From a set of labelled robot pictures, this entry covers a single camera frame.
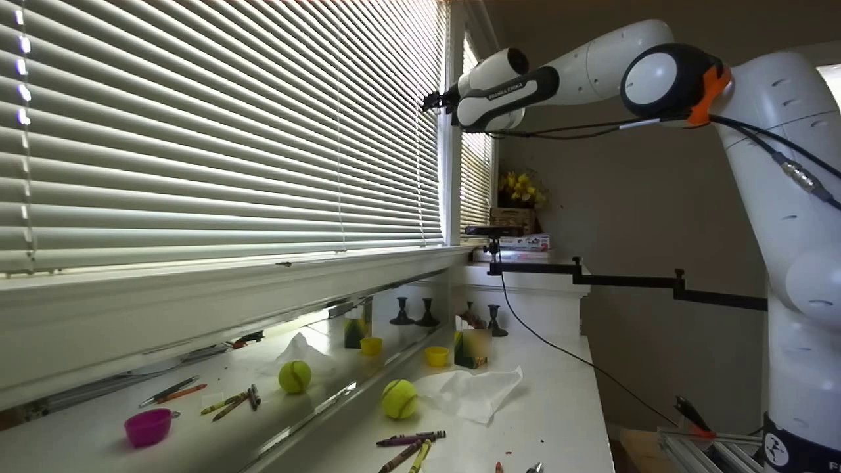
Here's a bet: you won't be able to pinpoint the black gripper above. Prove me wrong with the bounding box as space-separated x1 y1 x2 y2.
421 83 465 114

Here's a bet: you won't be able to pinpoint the bright side window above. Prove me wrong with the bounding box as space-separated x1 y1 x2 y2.
814 60 841 114

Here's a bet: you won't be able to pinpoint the yellow crayon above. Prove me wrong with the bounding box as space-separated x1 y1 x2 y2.
405 435 437 473

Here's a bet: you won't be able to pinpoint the white window frame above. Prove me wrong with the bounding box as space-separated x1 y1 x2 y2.
0 0 481 416

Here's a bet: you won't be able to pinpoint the brown cardboard box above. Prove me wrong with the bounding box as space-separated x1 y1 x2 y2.
610 425 680 473

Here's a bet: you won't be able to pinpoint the black candlestick stand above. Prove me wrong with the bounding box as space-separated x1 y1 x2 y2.
415 294 440 328
388 294 415 328
483 301 509 340

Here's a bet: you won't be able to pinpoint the white box red print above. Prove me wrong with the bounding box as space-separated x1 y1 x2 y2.
497 230 555 257

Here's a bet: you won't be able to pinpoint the brown crayon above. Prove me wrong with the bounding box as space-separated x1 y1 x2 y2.
376 441 423 473

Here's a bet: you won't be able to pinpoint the thin black table cable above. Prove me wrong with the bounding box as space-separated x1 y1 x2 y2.
497 270 677 429

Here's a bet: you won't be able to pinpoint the purple crayon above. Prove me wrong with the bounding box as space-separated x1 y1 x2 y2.
376 429 450 449

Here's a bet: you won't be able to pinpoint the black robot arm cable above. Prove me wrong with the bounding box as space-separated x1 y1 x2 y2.
485 110 841 213

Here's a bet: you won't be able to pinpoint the yellow green tennis ball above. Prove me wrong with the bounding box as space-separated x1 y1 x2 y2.
377 375 423 422

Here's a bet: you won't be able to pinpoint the white horizontal window blinds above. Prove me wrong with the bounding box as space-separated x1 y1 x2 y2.
0 0 450 276

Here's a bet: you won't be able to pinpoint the white crumpled cloth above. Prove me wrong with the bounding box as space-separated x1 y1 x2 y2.
417 362 527 429

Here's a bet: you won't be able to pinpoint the narrow window blinds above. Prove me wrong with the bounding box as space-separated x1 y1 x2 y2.
460 35 497 230

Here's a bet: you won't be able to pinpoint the grey slotted rack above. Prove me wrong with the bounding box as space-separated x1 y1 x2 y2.
653 422 774 473

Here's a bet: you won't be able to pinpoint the red black hand tool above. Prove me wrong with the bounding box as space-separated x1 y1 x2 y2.
672 397 716 441

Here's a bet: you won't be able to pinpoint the orange cable clip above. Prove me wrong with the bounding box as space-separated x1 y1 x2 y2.
684 64 736 132

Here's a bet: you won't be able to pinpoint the black camera on mount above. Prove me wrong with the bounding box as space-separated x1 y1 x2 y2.
463 224 519 241

